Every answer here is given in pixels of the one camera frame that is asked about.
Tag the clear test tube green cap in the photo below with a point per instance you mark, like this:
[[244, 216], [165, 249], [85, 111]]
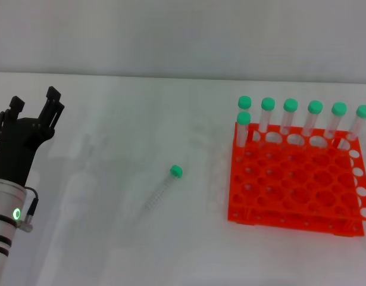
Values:
[[267, 104], [163, 187], [243, 131], [314, 106], [339, 108], [290, 105], [363, 111], [244, 102]]

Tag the orange test tube rack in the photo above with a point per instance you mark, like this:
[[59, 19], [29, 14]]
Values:
[[290, 178]]

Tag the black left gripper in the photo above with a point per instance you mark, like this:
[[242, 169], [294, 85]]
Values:
[[14, 149]]

